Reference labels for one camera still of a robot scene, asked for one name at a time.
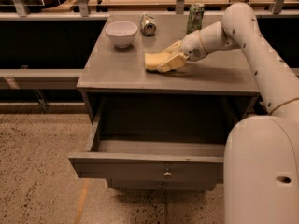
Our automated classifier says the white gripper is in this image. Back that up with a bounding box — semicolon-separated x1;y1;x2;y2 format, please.
157;30;207;73

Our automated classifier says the yellow sponge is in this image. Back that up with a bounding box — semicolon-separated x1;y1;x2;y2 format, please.
144;52;170;71

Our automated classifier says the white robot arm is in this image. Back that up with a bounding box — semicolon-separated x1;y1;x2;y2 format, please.
158;3;299;224

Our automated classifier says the open top drawer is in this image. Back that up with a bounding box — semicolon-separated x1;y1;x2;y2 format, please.
68;96;237;184

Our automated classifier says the green soda can upright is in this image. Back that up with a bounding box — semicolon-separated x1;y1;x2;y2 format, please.
187;3;205;34

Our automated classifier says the crushed silver can lying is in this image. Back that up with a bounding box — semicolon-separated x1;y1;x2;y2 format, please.
140;13;156;36

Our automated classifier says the white bowl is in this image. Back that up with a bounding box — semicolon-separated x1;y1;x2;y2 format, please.
105;21;138;48

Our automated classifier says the grey wooden cabinet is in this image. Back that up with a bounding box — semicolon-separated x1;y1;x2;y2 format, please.
76;13;261;123

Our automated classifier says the metal railing frame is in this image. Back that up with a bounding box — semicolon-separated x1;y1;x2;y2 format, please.
0;0;299;19

